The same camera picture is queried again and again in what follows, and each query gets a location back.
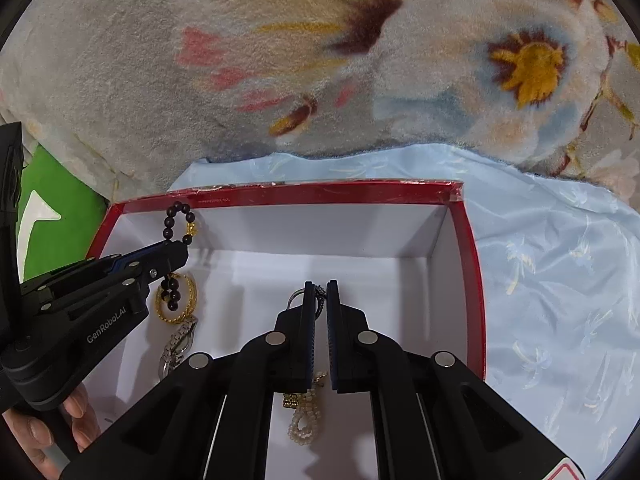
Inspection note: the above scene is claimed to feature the grey floral blanket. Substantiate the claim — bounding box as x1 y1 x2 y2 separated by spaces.
0 0 640 203

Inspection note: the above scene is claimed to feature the black bead bracelet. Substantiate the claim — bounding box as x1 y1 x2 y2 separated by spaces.
160 200 197 312

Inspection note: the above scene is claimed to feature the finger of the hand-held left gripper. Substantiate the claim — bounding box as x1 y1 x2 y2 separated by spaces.
20 239 191 291
39 267 173 313

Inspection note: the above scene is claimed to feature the red cardboard box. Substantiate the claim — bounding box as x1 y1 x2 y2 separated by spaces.
82 179 487 480

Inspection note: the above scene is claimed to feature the gold chain bracelet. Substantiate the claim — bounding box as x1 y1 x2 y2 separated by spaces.
154 272 199 325

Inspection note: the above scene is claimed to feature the person's left hand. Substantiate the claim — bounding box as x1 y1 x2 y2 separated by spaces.
0 394 104 480

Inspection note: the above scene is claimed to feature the silver watch band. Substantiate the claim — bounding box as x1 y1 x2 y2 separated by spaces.
158 315 200 379

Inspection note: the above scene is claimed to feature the green round pillow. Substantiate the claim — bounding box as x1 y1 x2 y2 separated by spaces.
16 144 109 286

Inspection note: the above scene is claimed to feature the pearl bracelet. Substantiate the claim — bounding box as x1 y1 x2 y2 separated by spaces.
283 371 329 446

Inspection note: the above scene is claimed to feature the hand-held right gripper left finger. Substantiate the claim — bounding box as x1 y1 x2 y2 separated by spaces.
60 281 322 480

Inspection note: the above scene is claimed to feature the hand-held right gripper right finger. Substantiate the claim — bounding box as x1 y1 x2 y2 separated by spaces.
326 280 587 480

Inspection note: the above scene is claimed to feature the silver ring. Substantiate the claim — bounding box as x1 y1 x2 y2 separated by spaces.
286 284 329 314

